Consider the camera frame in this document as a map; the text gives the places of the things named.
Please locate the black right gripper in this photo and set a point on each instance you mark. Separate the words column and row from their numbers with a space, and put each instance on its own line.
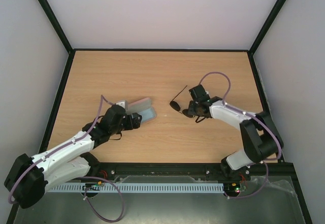
column 191, row 107

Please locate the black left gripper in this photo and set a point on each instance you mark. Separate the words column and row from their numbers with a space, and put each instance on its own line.
column 137, row 123

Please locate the pink grey glasses case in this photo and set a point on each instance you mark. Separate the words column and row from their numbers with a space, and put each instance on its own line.
column 139, row 106

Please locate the light blue cleaning cloth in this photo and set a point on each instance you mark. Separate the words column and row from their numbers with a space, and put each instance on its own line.
column 147, row 114

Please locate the black sunglasses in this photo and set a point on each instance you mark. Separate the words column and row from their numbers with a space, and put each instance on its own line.
column 180, row 103

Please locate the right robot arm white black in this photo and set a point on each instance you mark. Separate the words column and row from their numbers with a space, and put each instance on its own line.
column 259, row 134

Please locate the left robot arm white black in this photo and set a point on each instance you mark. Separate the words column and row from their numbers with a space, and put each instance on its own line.
column 30, row 177

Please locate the light blue slotted cable duct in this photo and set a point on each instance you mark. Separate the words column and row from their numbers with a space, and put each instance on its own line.
column 143, row 188

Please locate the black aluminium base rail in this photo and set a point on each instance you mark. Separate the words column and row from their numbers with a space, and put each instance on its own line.
column 208, row 170

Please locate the black frame post left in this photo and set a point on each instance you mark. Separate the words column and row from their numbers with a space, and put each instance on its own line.
column 56, row 25

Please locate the black frame post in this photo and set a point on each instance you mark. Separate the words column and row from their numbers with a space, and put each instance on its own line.
column 56, row 25
column 266, row 25

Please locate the black frame post right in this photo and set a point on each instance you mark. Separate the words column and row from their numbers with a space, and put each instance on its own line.
column 266, row 25

